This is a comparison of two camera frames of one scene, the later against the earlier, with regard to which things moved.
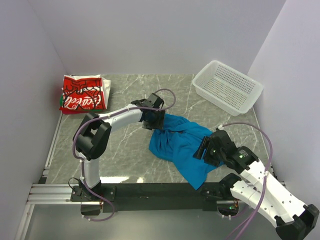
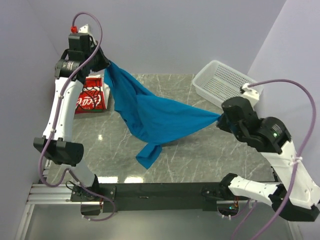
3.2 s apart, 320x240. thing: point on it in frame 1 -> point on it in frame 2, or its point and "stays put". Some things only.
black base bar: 152,197 stays put
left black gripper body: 156,121 -> 98,61
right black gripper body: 211,155 -> 223,124
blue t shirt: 178,141 -> 152,120
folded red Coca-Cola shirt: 84,93 stays put
